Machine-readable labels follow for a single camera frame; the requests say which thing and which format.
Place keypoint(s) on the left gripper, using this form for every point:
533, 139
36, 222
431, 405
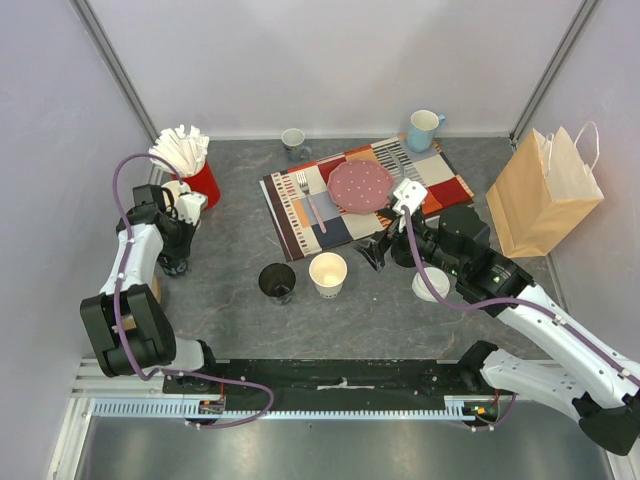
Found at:
190, 233

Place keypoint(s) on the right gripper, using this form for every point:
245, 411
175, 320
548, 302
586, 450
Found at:
388, 239

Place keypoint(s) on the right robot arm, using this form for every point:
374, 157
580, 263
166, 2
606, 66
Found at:
598, 387

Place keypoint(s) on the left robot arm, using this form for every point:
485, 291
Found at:
152, 343

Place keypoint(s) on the black lid stack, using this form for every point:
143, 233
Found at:
402, 255

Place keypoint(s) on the white paper cup stack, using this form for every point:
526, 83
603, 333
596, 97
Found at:
172, 190

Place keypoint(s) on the pink dotted plate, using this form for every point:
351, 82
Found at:
360, 186

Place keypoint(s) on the red straw holder cup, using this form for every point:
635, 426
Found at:
204, 182

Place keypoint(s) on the black plastic cup stack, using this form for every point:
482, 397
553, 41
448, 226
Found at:
173, 265

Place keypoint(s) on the white wrapped straws bundle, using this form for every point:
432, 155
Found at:
185, 150

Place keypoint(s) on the patchwork placemat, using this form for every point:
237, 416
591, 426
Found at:
296, 226

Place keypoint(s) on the light blue mug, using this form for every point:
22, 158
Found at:
422, 129

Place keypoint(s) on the cardboard cup carrier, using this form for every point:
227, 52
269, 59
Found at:
128, 320

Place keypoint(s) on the small grey patterned mug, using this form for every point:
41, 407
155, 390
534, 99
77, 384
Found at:
293, 141

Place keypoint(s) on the brown paper bag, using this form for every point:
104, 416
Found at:
543, 193

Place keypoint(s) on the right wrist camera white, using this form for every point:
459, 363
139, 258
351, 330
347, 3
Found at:
408, 193

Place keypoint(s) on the fork pink handle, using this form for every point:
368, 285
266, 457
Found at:
305, 188

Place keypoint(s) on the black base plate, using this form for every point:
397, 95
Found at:
346, 384

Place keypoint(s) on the cable duct rail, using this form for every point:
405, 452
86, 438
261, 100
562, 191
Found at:
452, 409

